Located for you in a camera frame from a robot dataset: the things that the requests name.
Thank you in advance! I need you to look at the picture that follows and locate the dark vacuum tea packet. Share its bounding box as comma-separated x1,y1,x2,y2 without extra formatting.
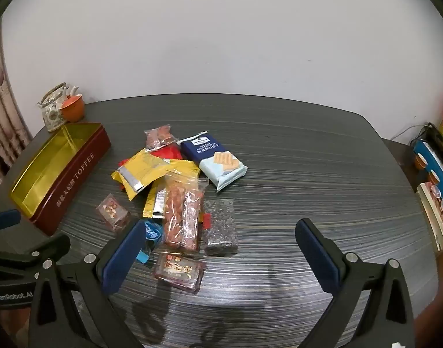
203,199,239,256

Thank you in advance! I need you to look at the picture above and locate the orange tea cup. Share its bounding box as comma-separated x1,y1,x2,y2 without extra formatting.
59,93,85,123

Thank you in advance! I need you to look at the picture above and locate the dark side table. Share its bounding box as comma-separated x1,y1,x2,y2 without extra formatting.
382,138,443,254

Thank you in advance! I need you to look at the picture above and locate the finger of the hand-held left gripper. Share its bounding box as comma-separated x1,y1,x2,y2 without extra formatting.
11,234,72,273
0,209,22,233

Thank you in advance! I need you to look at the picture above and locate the red tin with gold inside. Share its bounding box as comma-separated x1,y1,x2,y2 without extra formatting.
9,122,111,236

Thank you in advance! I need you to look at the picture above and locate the large yellow snack packet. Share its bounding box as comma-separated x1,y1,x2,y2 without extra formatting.
111,149,171,202

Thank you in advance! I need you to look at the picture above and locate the clear packet of red snacks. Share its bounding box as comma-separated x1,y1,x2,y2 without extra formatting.
143,125,180,151

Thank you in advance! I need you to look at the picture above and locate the small clear brown snack packet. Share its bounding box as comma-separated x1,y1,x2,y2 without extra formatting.
96,193,132,233

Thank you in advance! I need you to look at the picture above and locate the floral ceramic teapot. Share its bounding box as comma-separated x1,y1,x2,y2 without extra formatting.
38,83,80,133

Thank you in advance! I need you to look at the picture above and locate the patterned curtain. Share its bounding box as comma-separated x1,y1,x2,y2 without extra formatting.
0,22,32,193

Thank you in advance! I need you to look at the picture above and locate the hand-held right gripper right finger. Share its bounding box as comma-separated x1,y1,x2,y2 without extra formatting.
295,218,415,348

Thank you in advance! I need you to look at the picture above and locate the dark red snack packet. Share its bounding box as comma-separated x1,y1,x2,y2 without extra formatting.
152,252,207,294

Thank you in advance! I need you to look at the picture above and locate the small blue snack packet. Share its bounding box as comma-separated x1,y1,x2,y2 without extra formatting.
136,219,162,263

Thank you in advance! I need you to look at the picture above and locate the long clear peanut packet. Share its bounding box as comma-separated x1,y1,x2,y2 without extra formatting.
161,172,210,252

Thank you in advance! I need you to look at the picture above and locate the blue cracker packet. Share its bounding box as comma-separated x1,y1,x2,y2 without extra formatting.
180,130,248,192

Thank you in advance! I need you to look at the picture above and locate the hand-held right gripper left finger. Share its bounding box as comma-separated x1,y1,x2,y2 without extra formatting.
28,219,150,348

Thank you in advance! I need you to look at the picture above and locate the white cable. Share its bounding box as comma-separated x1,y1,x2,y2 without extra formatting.
390,124,430,140

